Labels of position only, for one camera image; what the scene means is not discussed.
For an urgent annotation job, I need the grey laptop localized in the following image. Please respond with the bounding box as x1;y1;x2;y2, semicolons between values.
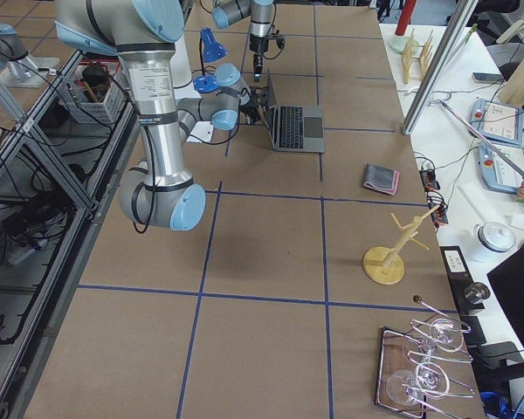
264;74;326;154

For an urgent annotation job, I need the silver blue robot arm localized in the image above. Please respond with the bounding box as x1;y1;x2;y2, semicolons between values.
55;1;253;230
211;0;274;82

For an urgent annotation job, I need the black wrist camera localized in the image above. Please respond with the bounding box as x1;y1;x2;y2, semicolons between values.
266;32;286;50

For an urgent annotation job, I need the blue desk lamp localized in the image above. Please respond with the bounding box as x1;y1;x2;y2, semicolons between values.
193;27;228;93

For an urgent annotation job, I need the upper teach pendant tablet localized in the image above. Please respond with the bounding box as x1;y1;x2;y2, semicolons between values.
470;99;523;145

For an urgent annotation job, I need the grey folded cloth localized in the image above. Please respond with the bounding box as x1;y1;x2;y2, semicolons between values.
362;163;400;196

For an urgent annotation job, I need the wooden mug tree stand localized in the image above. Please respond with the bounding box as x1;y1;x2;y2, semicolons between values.
362;205;438;285

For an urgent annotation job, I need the black smartphone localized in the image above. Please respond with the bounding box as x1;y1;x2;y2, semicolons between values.
472;72;505;84

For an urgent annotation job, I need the lower teach pendant tablet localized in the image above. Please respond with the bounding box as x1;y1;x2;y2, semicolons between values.
478;141;524;194

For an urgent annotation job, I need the teach pendant tablet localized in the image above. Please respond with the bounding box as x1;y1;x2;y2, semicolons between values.
470;99;523;145
478;141;524;194

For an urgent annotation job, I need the aluminium frame post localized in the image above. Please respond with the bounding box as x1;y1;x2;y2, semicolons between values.
402;0;479;135

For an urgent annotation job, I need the white kettle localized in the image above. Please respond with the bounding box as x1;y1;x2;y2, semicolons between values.
471;222;516;262

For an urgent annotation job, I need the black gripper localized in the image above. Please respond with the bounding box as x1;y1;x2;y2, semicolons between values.
249;34;268;82
243;98;261;125

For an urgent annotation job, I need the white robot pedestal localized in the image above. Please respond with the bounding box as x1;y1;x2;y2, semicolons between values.
170;36;200;100

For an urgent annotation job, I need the green glass plate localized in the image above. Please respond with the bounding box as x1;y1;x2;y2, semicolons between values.
388;36;420;54

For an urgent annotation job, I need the metal reacher grabber tool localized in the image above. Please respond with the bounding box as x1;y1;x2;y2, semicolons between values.
440;100;524;181

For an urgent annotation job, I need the white plastic basket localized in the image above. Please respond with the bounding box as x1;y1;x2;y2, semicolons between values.
61;84;125;124

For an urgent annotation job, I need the wooden dish rack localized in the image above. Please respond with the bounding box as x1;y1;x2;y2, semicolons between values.
401;31;433;85

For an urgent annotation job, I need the red cup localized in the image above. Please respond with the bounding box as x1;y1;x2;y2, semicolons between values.
395;0;417;37

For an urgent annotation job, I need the wine glass rack tray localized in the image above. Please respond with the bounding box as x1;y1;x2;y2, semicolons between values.
374;295;475;418

